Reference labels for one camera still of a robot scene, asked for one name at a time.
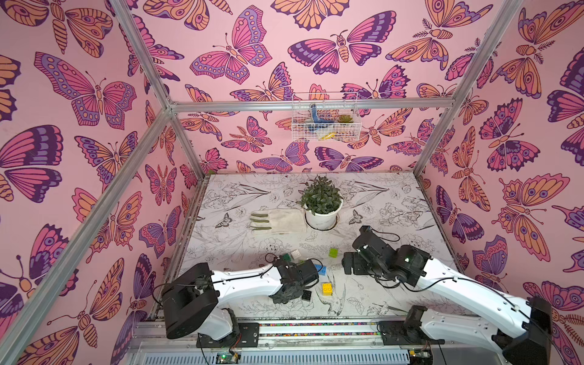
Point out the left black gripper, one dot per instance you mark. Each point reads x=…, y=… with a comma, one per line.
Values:
x=280, y=300

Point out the blue toy in basket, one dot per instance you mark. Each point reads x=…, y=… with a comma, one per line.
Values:
x=322, y=120

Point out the black lego brick right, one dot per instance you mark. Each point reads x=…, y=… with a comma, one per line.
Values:
x=306, y=296

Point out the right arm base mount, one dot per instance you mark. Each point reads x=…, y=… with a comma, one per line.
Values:
x=397, y=333

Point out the potted green plant white pot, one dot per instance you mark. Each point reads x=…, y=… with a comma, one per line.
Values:
x=321, y=201

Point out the blue lego brick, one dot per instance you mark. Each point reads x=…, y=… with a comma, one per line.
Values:
x=322, y=270

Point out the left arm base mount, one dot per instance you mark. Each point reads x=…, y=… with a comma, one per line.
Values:
x=245, y=335

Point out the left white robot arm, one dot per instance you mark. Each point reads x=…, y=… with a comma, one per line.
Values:
x=196, y=301

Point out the white wire basket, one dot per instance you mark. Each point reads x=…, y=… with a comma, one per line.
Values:
x=347, y=127

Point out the beige gardening glove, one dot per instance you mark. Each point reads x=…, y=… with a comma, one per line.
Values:
x=278, y=221

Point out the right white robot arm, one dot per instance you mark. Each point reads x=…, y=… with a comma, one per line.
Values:
x=516, y=329

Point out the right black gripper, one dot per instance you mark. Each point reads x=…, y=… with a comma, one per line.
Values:
x=353, y=262

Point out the lime lego brick right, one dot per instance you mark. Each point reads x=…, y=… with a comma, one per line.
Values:
x=333, y=253

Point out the yellow lego brick lower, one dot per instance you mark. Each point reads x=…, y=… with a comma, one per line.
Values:
x=327, y=289

